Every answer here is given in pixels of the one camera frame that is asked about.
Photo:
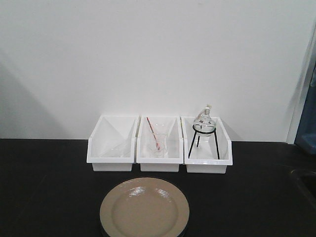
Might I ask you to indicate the white bin middle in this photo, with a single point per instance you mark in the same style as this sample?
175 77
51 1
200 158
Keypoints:
169 125

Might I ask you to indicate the white bin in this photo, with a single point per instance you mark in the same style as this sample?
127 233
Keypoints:
169 125
204 160
112 144

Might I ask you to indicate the glass beaker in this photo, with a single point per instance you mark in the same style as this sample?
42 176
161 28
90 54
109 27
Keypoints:
153 152

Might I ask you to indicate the red stirring rod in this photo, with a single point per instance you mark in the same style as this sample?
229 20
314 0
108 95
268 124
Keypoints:
154 135

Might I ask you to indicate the glass alcohol lamp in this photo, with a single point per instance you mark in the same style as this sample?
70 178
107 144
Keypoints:
203 123

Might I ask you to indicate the white bin left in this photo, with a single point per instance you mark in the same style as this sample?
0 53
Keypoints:
112 144

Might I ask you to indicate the white bin right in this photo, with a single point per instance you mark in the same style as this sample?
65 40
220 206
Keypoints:
204 160

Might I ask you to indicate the blue pegboard drying rack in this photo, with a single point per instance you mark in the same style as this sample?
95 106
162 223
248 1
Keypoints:
306 132

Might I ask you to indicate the black lab sink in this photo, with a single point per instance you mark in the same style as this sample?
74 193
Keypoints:
306 181

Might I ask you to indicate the black wire tripod stand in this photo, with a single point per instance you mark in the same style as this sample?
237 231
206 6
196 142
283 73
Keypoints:
201 138

